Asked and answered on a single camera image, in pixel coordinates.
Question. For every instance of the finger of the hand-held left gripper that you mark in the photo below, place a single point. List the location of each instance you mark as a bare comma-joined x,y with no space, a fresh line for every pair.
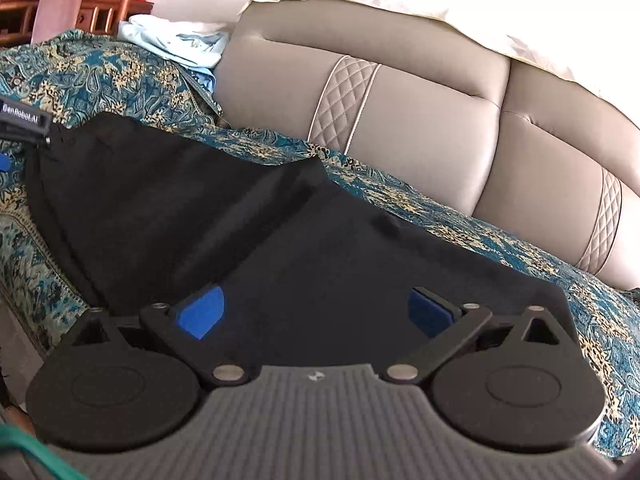
4,162

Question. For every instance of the teal patterned blanket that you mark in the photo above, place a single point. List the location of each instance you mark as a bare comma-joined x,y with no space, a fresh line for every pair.
110,80

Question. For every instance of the white cloth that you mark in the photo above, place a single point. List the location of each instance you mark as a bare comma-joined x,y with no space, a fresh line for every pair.
450,15

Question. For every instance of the light blue cloth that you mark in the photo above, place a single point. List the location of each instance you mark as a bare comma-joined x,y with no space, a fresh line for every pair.
175,40

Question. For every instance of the beige leather sofa backrest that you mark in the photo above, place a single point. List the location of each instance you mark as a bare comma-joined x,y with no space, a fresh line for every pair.
425,125

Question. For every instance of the black pants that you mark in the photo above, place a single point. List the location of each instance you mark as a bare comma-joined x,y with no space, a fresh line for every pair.
280,240

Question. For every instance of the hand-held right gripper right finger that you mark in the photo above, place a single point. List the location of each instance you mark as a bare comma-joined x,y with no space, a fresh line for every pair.
425,311

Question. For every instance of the reddish wooden furniture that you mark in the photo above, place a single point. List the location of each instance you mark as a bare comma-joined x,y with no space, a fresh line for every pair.
100,12

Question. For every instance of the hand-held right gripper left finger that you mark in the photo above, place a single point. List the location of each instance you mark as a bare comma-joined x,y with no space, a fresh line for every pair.
202,312

